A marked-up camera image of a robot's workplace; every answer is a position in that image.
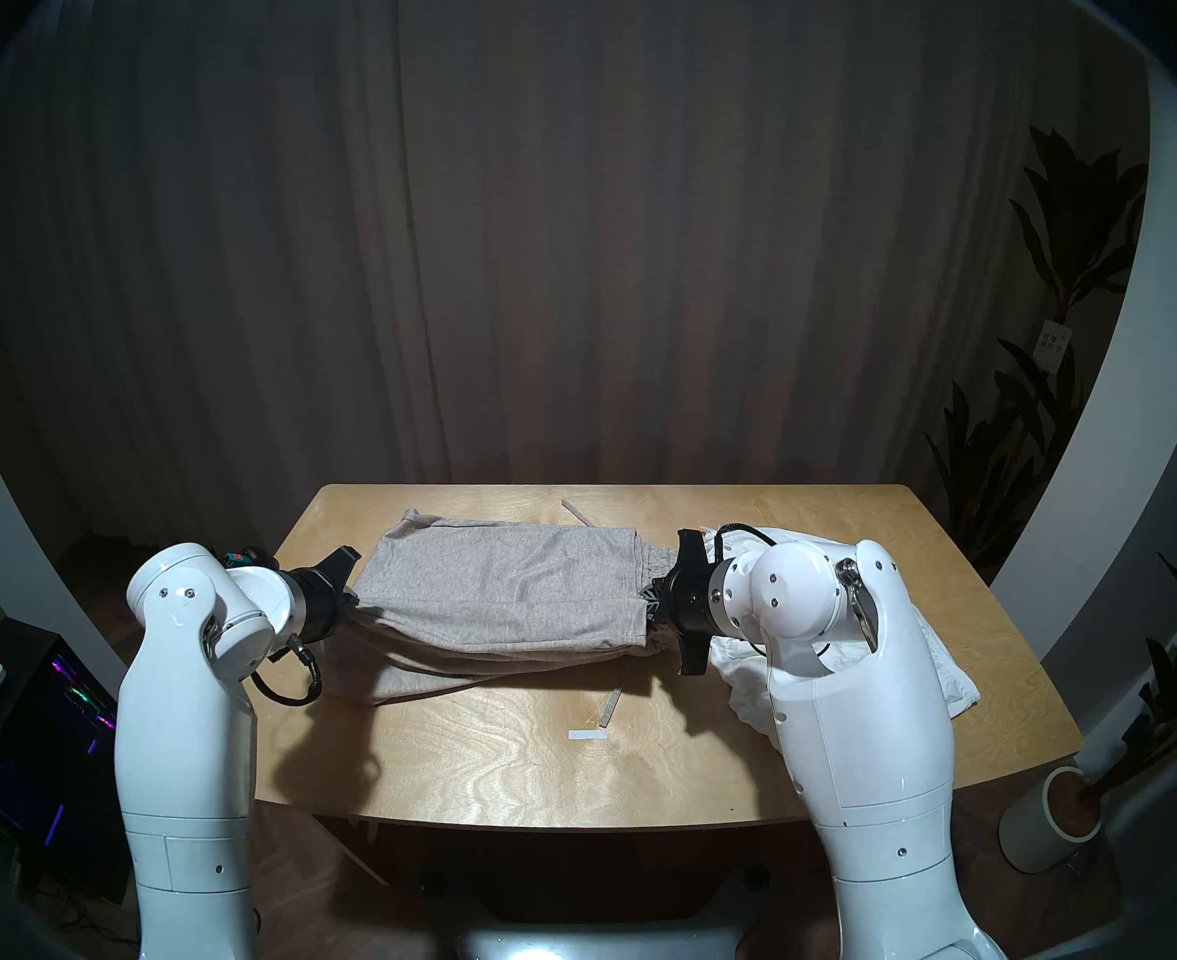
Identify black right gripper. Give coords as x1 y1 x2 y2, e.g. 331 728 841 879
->
651 528 724 677

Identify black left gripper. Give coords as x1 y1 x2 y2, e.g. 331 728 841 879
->
288 545 362 645

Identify grey drawstring pants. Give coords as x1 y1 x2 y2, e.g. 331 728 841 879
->
320 500 674 726

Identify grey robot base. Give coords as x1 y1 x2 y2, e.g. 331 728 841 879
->
458 918 749 960

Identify white frilled shorts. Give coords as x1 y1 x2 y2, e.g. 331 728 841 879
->
700 526 980 754

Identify black computer tower with lights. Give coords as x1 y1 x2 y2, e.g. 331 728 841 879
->
0 618 139 904

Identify beige pleated curtain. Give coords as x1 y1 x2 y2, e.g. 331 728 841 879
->
0 0 1149 559

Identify small plant in white pot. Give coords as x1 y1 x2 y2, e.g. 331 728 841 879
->
998 553 1177 875

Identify tall dark leafy plant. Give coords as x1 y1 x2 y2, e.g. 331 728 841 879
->
923 126 1149 579

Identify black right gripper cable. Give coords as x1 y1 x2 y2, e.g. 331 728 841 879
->
713 523 779 559

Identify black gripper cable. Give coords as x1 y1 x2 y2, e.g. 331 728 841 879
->
713 523 779 559
250 636 324 709

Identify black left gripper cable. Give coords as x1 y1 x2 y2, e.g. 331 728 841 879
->
250 636 324 709

